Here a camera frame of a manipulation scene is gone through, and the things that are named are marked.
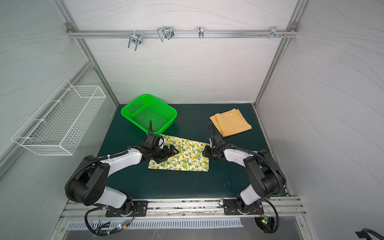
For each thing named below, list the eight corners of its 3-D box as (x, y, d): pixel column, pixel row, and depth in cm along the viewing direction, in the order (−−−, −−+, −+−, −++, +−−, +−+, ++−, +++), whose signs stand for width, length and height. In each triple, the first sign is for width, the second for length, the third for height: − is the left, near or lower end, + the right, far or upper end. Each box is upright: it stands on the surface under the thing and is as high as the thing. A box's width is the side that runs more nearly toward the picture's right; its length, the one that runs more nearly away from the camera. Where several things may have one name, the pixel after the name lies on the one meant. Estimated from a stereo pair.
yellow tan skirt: (222, 138, 103) (222, 136, 101) (210, 117, 115) (210, 115, 113) (250, 129, 108) (251, 126, 106) (236, 110, 120) (237, 107, 118)
